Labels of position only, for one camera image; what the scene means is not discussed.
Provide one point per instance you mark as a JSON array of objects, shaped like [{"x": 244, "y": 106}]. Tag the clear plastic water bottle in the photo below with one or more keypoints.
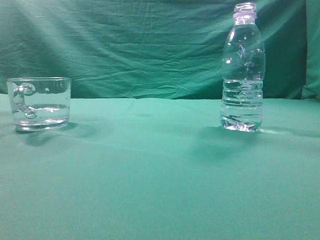
[{"x": 243, "y": 72}]

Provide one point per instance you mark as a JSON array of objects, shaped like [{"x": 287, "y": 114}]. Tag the green table cloth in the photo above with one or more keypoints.
[{"x": 159, "y": 169}]

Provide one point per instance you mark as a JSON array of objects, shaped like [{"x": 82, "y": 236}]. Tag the green backdrop cloth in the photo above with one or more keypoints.
[{"x": 169, "y": 49}]

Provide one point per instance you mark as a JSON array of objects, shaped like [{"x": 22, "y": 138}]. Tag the clear glass mug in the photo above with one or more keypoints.
[{"x": 39, "y": 103}]

